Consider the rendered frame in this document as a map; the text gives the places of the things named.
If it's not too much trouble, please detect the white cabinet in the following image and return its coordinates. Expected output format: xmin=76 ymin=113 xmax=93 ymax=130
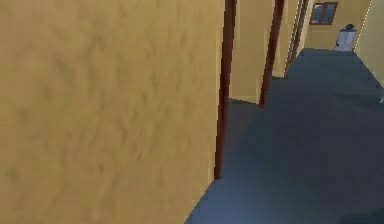
xmin=334 ymin=29 xmax=358 ymax=53

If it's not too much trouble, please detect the brown framed window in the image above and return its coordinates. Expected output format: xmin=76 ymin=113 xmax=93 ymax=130
xmin=309 ymin=1 xmax=339 ymax=26

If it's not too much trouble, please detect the grey door frame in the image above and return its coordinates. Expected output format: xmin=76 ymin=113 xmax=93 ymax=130
xmin=283 ymin=0 xmax=311 ymax=78

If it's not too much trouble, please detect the dark red door frame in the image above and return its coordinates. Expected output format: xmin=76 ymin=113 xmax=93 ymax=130
xmin=213 ymin=0 xmax=286 ymax=181

